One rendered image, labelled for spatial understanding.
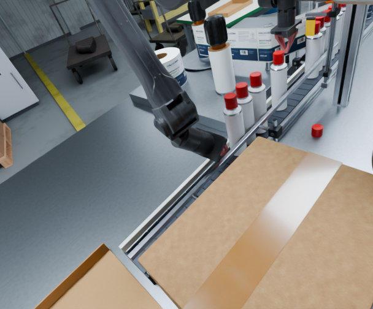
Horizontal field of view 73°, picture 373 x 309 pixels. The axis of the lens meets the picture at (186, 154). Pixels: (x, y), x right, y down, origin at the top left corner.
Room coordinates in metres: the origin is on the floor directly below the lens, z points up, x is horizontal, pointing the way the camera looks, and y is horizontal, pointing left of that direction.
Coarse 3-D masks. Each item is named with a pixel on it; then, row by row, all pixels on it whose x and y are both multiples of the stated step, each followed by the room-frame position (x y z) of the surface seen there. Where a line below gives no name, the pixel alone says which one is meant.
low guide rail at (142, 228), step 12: (300, 72) 0.87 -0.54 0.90; (288, 84) 0.81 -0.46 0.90; (228, 144) 0.60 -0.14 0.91; (204, 168) 0.53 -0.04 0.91; (192, 180) 0.50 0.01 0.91; (180, 192) 0.47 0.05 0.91; (168, 204) 0.45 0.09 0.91; (156, 216) 0.42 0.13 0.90; (144, 228) 0.40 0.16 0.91; (132, 240) 0.38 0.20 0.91
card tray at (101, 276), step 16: (96, 256) 0.41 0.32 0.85; (112, 256) 0.40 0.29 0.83; (80, 272) 0.38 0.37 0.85; (96, 272) 0.37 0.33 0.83; (112, 272) 0.35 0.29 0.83; (128, 272) 0.34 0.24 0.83; (64, 288) 0.35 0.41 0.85; (80, 288) 0.34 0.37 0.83; (96, 288) 0.33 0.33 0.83; (112, 288) 0.31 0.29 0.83; (128, 288) 0.30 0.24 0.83; (144, 288) 0.29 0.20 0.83; (48, 304) 0.32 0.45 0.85; (64, 304) 0.32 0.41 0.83; (80, 304) 0.30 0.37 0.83; (96, 304) 0.29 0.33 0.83; (112, 304) 0.28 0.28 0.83; (128, 304) 0.26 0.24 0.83; (144, 304) 0.25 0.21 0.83
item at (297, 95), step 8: (368, 24) 1.12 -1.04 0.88; (336, 56) 0.93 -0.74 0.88; (320, 72) 0.85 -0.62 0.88; (296, 80) 0.86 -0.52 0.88; (304, 80) 0.84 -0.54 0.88; (312, 80) 0.82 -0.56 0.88; (288, 88) 0.82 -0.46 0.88; (304, 88) 0.79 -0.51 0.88; (296, 96) 0.75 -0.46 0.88; (304, 96) 0.74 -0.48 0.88; (288, 104) 0.72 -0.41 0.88; (296, 104) 0.71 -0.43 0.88; (280, 112) 0.70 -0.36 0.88; (288, 112) 0.68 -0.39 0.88; (280, 120) 0.66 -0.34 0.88; (256, 136) 0.62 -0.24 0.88; (264, 136) 0.61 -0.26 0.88; (232, 160) 0.55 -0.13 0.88; (224, 168) 0.53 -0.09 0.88; (216, 176) 0.51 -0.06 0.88; (208, 184) 0.49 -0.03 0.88; (200, 192) 0.47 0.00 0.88; (192, 200) 0.45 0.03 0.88; (184, 208) 0.44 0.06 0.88; (176, 216) 0.42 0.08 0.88; (168, 224) 0.40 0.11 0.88; (160, 232) 0.39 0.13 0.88; (152, 240) 0.37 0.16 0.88; (136, 264) 0.33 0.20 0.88; (144, 272) 0.30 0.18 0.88
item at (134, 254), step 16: (288, 96) 0.67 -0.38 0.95; (272, 112) 0.62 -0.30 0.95; (256, 128) 0.57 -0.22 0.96; (240, 144) 0.52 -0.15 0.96; (224, 160) 0.48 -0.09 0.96; (208, 176) 0.44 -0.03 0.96; (192, 192) 0.41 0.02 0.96; (176, 208) 0.38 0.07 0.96; (160, 224) 0.35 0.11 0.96; (144, 240) 0.33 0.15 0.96; (128, 256) 0.30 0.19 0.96
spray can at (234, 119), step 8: (224, 96) 0.59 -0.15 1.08; (232, 96) 0.57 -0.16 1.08; (232, 104) 0.56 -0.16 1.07; (224, 112) 0.58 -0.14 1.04; (232, 112) 0.56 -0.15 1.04; (240, 112) 0.56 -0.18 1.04; (232, 120) 0.56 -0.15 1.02; (240, 120) 0.56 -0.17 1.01; (232, 128) 0.56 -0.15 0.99; (240, 128) 0.55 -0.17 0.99; (232, 136) 0.56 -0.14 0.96; (240, 136) 0.55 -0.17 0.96; (232, 144) 0.56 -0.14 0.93; (240, 152) 0.55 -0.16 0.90
